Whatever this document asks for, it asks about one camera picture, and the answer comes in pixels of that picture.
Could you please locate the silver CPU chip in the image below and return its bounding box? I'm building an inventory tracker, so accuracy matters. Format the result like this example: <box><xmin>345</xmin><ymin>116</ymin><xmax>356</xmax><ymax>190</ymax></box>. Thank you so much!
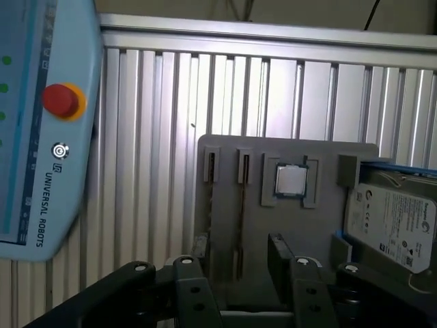
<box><xmin>274</xmin><ymin>163</ymin><xmax>311</xmax><ymax>200</ymax></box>

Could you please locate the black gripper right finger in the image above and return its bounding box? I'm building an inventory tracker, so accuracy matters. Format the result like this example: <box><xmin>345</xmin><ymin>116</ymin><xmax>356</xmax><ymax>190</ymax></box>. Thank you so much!
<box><xmin>268</xmin><ymin>233</ymin><xmax>437</xmax><ymax>328</ymax></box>

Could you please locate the grey parts rack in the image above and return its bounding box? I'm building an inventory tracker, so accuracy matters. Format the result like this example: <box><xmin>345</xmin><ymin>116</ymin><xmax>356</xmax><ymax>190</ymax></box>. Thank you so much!
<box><xmin>194</xmin><ymin>134</ymin><xmax>390</xmax><ymax>310</ymax></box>

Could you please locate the hard disk in blue carrier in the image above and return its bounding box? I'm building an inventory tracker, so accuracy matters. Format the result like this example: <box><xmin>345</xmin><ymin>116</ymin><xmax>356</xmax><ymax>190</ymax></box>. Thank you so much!
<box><xmin>330</xmin><ymin>157</ymin><xmax>437</xmax><ymax>295</ymax></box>

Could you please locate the pale blue teach pendant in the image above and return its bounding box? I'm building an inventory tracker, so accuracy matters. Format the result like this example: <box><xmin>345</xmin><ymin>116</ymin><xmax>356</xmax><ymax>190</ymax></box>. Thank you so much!
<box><xmin>0</xmin><ymin>0</ymin><xmax>105</xmax><ymax>264</ymax></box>

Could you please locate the thin black room cable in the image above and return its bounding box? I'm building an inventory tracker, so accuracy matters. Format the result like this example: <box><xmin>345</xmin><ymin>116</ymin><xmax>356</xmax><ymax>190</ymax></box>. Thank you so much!
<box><xmin>363</xmin><ymin>0</ymin><xmax>382</xmax><ymax>31</ymax></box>

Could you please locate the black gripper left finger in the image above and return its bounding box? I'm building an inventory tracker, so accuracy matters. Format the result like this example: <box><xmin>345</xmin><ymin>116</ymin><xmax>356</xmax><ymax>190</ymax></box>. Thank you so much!
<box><xmin>32</xmin><ymin>234</ymin><xmax>223</xmax><ymax>328</ymax></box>

